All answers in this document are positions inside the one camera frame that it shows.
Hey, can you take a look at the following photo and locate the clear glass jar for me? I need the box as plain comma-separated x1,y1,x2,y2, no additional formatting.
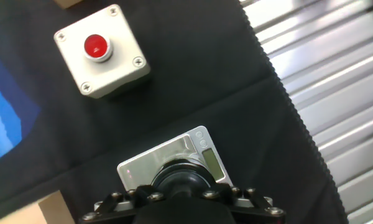
158,154,208,170

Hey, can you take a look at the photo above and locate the silver digital scale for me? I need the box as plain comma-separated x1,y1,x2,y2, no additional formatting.
116,125,234,191

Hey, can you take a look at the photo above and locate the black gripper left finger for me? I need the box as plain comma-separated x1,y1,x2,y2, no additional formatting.
79,185,167,224

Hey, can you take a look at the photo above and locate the white box with red button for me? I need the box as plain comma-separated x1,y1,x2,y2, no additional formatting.
53,3,152,100

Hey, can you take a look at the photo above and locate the light wooden cube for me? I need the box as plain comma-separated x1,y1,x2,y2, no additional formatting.
0,190,76,224
53,0,83,9

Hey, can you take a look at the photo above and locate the black jar lid with knob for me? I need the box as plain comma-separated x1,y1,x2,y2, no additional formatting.
150,161,217,198

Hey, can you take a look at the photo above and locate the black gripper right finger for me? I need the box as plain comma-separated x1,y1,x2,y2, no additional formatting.
201,182,286,224

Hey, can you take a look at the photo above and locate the black cloth with blue print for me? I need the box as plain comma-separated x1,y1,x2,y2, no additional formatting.
0,0,349,224

